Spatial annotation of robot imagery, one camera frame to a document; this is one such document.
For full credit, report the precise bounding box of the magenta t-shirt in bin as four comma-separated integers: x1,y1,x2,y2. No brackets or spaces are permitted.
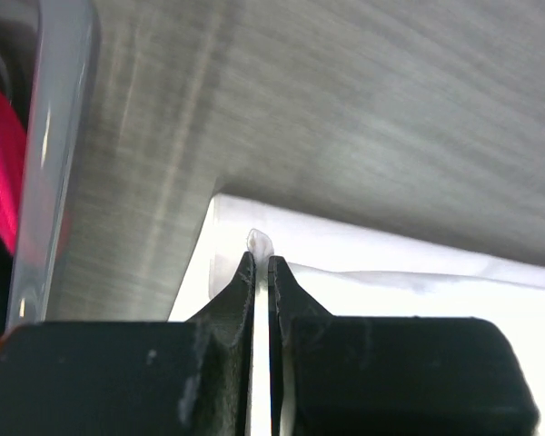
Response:
0,92,26,253

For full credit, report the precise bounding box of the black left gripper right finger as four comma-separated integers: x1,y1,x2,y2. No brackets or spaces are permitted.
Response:
268,256,540,435

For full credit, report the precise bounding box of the white t-shirt with red print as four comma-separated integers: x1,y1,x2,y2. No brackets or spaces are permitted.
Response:
170,194,545,435

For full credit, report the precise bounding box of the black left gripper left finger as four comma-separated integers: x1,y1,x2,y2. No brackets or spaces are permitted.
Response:
0,253,255,435

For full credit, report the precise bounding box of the clear plastic bin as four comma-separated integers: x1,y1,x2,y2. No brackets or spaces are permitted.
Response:
6,1,100,329

